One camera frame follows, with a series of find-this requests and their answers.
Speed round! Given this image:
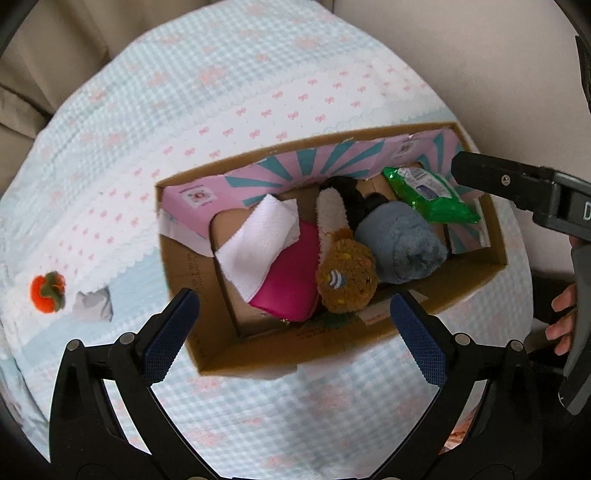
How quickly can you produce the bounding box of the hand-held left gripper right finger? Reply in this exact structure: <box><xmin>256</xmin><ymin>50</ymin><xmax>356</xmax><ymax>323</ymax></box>
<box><xmin>373</xmin><ymin>292</ymin><xmax>543</xmax><ymax>480</ymax></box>

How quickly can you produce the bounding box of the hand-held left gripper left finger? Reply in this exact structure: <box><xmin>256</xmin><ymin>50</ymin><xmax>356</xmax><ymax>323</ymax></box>
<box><xmin>48</xmin><ymin>288</ymin><xmax>218</xmax><ymax>480</ymax></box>

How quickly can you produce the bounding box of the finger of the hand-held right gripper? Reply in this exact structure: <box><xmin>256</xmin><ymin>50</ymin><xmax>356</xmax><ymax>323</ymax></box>
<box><xmin>450</xmin><ymin>150</ymin><xmax>557</xmax><ymax>214</ymax></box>

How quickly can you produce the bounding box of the cardboard box with pink lining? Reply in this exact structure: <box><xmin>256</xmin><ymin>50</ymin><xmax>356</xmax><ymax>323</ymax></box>
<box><xmin>154</xmin><ymin>121</ymin><xmax>509</xmax><ymax>380</ymax></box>

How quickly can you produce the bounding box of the green wet wipes packet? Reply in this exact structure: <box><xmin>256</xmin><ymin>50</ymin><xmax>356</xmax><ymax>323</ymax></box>
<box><xmin>382</xmin><ymin>166</ymin><xmax>478</xmax><ymax>224</ymax></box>

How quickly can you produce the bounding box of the brown plush toy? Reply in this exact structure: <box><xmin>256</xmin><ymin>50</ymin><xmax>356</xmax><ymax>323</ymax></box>
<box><xmin>315</xmin><ymin>227</ymin><xmax>380</xmax><ymax>315</ymax></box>

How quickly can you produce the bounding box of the grey towel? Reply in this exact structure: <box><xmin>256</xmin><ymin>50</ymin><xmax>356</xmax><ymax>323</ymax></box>
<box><xmin>355</xmin><ymin>202</ymin><xmax>450</xmax><ymax>283</ymax></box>

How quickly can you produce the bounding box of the white tissue paper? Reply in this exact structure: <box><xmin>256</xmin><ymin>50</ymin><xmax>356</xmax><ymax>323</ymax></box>
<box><xmin>215</xmin><ymin>194</ymin><xmax>301</xmax><ymax>303</ymax></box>

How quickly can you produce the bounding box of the pink pouch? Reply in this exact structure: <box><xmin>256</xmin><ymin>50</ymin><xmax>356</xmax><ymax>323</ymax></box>
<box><xmin>249</xmin><ymin>222</ymin><xmax>324</xmax><ymax>321</ymax></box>

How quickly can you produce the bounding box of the black sock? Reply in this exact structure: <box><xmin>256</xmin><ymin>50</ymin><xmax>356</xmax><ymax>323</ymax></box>
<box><xmin>323</xmin><ymin>175</ymin><xmax>393</xmax><ymax>232</ymax></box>

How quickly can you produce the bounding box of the cream fuzzy sock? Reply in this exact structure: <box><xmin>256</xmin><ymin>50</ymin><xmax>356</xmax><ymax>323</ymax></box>
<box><xmin>315</xmin><ymin>187</ymin><xmax>352</xmax><ymax>241</ymax></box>

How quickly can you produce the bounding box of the person's right hand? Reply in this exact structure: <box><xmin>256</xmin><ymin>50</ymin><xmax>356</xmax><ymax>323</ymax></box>
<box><xmin>545</xmin><ymin>282</ymin><xmax>579</xmax><ymax>355</ymax></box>

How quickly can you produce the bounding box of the small grey cloth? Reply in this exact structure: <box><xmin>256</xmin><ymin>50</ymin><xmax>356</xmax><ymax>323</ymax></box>
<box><xmin>74</xmin><ymin>286</ymin><xmax>114</xmax><ymax>321</ymax></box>

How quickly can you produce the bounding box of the orange felt persimmon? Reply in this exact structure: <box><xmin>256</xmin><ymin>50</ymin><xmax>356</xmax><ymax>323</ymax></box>
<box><xmin>30</xmin><ymin>271</ymin><xmax>66</xmax><ymax>313</ymax></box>

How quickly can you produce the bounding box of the blue checked blanket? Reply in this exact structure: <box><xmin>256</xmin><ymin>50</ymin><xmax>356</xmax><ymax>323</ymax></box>
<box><xmin>0</xmin><ymin>0</ymin><xmax>536</xmax><ymax>480</ymax></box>

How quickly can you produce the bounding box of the beige curtain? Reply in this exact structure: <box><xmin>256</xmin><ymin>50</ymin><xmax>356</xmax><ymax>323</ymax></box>
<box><xmin>0</xmin><ymin>0</ymin><xmax>139</xmax><ymax>148</ymax></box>

